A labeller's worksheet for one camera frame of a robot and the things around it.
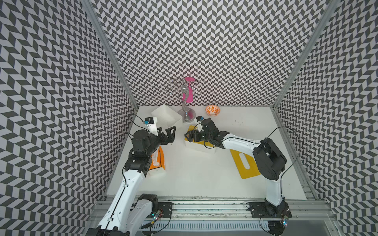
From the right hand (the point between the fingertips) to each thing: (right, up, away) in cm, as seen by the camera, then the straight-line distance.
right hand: (191, 135), depth 91 cm
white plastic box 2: (-20, +11, +22) cm, 32 cm away
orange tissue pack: (-18, -12, -10) cm, 24 cm away
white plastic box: (+6, -7, -2) cm, 9 cm away
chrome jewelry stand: (-6, +31, +2) cm, 31 cm away
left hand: (-11, +5, -15) cm, 20 cm away
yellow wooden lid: (+30, -19, -5) cm, 36 cm away
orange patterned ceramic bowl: (+16, +17, +25) cm, 34 cm away
